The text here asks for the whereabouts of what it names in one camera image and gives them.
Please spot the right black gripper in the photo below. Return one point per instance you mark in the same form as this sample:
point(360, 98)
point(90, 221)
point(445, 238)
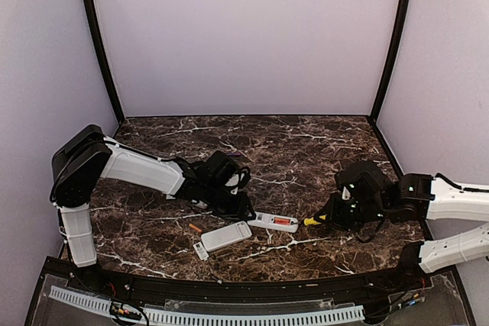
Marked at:
point(333, 214)

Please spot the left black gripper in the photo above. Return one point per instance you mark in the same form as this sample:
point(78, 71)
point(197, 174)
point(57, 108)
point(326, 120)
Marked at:
point(238, 211)

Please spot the yellow handled screwdriver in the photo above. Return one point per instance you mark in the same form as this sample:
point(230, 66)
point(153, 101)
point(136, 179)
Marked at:
point(313, 220)

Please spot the white remote control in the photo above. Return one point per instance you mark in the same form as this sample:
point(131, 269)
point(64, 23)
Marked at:
point(266, 221)
point(226, 236)

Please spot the orange AAA battery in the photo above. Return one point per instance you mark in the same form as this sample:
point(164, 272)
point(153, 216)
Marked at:
point(195, 228)

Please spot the white battery compartment cover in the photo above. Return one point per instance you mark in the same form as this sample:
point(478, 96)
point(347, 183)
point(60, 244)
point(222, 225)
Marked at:
point(201, 251)

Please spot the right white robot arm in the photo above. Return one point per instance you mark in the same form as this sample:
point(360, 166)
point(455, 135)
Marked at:
point(365, 194)

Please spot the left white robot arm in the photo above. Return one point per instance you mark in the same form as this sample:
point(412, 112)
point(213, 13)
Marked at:
point(92, 157)

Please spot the red battery in remote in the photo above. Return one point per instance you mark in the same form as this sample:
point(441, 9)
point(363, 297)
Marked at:
point(282, 221)

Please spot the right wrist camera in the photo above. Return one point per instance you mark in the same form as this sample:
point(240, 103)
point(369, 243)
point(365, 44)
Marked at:
point(346, 194)

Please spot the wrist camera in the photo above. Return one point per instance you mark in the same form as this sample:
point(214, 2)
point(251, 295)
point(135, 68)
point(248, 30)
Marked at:
point(239, 180)
point(346, 194)

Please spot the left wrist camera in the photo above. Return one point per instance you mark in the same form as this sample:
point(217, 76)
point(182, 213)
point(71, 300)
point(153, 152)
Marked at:
point(239, 180)

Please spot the black front table rail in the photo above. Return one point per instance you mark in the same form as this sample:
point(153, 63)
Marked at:
point(368, 287)

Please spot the white slotted cable duct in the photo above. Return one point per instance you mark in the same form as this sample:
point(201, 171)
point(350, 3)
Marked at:
point(201, 313)

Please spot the right black frame post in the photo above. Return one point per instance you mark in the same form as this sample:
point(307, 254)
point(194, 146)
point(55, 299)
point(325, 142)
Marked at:
point(391, 57)

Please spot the black frame post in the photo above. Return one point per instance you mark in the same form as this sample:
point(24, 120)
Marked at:
point(391, 57)
point(102, 59)

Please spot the left black frame post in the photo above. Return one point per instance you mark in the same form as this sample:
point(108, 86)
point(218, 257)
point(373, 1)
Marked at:
point(102, 59)

